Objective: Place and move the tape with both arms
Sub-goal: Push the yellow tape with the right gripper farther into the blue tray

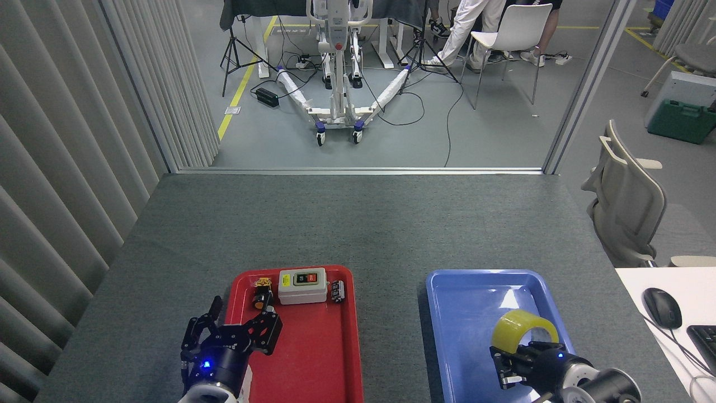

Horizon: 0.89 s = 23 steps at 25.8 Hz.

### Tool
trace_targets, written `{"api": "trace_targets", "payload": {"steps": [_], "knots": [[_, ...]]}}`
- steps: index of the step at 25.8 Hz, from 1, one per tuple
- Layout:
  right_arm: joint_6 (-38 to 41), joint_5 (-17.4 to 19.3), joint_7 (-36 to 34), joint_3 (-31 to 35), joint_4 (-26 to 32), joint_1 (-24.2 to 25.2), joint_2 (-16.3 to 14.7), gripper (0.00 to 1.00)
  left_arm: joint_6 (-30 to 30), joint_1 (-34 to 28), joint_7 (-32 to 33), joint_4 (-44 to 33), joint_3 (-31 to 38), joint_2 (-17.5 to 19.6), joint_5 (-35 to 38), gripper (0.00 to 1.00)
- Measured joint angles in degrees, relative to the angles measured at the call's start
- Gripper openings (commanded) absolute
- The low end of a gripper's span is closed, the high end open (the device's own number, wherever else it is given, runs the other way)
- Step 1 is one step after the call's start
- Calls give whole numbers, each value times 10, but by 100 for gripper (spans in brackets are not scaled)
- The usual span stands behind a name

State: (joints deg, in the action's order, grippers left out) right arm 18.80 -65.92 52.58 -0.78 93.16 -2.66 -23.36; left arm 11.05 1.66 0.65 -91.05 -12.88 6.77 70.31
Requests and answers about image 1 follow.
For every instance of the white desk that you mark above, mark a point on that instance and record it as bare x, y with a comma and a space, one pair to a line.
649, 347

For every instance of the grey seat chair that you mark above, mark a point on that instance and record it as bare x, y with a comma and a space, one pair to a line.
696, 56

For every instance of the grey vertical blinds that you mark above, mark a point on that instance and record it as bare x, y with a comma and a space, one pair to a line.
56, 140
682, 22

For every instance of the black tripod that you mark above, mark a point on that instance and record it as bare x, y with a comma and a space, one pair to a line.
231, 53
422, 53

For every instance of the green plastic case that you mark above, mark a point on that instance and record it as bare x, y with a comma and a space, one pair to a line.
679, 123

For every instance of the beige chair armrest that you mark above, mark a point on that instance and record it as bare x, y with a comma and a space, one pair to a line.
693, 261

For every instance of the white wheeled stand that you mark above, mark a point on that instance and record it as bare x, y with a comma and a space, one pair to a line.
338, 84

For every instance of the beige office chair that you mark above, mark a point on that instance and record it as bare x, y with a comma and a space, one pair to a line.
626, 207

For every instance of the white power strip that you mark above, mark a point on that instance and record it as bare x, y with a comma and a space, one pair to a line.
302, 62
563, 59

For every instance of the white chair with metal legs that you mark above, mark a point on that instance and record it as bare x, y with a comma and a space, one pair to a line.
520, 28

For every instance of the black power adapter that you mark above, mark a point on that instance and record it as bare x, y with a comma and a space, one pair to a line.
267, 98

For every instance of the black orange push button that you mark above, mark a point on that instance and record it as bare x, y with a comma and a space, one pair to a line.
260, 299

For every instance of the red plastic tray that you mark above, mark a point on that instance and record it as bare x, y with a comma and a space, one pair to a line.
313, 347

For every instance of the yellow tape roll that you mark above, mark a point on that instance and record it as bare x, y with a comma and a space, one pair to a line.
517, 324

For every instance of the small black cylindrical component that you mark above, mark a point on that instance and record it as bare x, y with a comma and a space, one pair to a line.
337, 291

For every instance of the person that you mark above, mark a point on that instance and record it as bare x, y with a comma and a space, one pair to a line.
551, 22
439, 28
464, 28

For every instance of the blue plastic tray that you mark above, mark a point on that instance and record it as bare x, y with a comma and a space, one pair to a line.
464, 336

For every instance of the grey flat box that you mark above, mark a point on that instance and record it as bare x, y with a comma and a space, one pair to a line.
688, 89

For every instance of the desk with dark cloth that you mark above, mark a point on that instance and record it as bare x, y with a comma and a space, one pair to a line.
263, 8

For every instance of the grey switch box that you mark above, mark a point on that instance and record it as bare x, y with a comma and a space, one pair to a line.
302, 286

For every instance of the blue bin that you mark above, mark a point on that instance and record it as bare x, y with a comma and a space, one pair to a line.
663, 8

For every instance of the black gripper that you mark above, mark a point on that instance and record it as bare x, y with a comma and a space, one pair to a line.
218, 364
548, 364

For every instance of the black keyboard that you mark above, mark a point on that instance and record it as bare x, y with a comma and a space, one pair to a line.
705, 344

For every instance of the black computer mouse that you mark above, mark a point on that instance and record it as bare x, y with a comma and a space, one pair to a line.
662, 308

